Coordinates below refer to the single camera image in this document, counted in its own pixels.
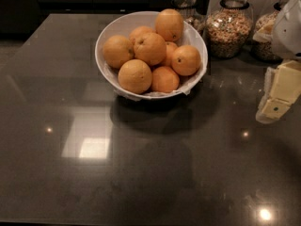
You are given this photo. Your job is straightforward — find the hidden orange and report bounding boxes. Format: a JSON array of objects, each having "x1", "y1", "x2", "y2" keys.
[
  {"x1": 160, "y1": 41, "x2": 178, "y2": 66},
  {"x1": 129, "y1": 25, "x2": 154, "y2": 44}
]

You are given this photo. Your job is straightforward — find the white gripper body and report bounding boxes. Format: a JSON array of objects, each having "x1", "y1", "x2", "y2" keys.
[{"x1": 272, "y1": 0, "x2": 301, "y2": 60}]

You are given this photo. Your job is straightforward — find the left glass jar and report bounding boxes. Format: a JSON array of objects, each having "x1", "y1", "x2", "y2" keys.
[{"x1": 173, "y1": 0, "x2": 205, "y2": 34}]

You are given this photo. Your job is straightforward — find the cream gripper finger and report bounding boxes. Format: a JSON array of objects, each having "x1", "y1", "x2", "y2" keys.
[
  {"x1": 256, "y1": 59, "x2": 301, "y2": 124},
  {"x1": 253, "y1": 20, "x2": 275, "y2": 43}
]

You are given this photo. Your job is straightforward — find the right glass grain jar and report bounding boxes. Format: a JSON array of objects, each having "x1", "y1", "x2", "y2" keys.
[{"x1": 251, "y1": 0, "x2": 289, "y2": 62}]

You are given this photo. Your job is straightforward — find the middle hidden orange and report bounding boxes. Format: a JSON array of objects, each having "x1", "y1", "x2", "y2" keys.
[{"x1": 160, "y1": 41, "x2": 178, "y2": 66}]

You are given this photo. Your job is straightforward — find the back hidden orange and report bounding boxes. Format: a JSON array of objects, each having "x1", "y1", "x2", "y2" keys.
[{"x1": 129, "y1": 25, "x2": 154, "y2": 44}]

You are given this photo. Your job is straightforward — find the white bowl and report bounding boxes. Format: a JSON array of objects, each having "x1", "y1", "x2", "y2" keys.
[{"x1": 95, "y1": 11, "x2": 208, "y2": 101}]

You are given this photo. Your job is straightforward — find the middle glass cereal jar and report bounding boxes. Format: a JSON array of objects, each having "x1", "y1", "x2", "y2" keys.
[{"x1": 205, "y1": 0, "x2": 253, "y2": 59}]

